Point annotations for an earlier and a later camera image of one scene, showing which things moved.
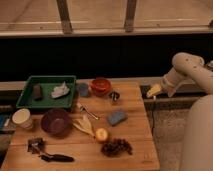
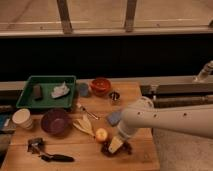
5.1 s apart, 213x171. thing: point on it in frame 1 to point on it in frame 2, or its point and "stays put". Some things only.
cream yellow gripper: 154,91 to 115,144
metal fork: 83,109 stays put
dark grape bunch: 116,148 stays put
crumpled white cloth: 60,91 stays put
